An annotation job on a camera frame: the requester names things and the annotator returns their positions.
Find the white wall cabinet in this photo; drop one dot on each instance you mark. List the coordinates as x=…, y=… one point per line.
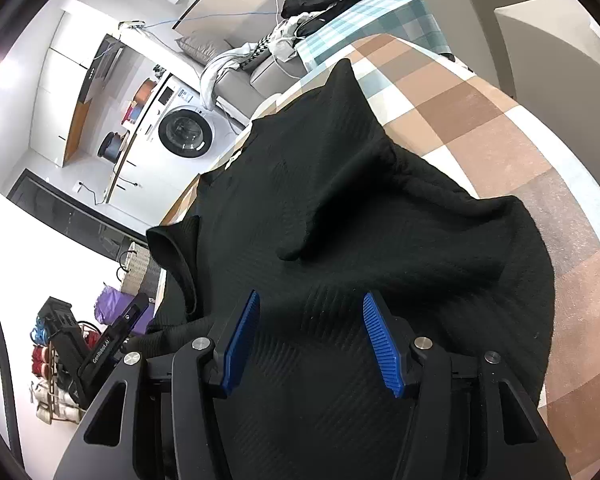
x=62, y=85

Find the white power strip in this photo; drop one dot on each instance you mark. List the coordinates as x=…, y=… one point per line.
x=131, y=24

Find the black knit garment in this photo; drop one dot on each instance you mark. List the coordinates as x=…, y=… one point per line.
x=380, y=210

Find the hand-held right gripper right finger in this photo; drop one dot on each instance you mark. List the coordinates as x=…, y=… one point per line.
x=382, y=345

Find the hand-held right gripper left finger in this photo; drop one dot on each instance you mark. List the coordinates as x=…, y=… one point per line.
x=240, y=340

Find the wicker laundry basket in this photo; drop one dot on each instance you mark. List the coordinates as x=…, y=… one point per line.
x=137, y=267

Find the teal checked blanket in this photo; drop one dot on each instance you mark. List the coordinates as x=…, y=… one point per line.
x=380, y=20

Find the wooden edged counter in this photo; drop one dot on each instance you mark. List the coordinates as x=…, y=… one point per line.
x=125, y=150

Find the grey cushion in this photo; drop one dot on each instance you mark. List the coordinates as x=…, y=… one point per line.
x=202, y=49

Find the black and white patterned cloth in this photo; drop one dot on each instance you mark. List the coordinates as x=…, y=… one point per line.
x=257, y=52

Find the red container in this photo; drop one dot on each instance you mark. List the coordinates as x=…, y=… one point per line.
x=130, y=112

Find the white washing machine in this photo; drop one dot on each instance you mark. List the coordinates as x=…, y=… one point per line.
x=182, y=127

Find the grey sofa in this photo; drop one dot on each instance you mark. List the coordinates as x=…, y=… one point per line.
x=260, y=77

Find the white crumpled cloth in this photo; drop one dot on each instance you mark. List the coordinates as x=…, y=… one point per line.
x=292, y=35

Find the dark glass panel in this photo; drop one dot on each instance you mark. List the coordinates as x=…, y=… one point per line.
x=75, y=210

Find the grey and white garment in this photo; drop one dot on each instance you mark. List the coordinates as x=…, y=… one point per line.
x=220, y=67

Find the orange pot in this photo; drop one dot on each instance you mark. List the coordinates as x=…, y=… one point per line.
x=144, y=92

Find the brown checked blanket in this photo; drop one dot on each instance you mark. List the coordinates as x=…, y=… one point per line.
x=505, y=125

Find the wooden shoe rack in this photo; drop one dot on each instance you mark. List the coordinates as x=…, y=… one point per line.
x=47, y=375

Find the black cooking pot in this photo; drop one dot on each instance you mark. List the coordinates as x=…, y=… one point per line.
x=111, y=147

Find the purple bag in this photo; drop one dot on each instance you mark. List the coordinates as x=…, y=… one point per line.
x=112, y=305

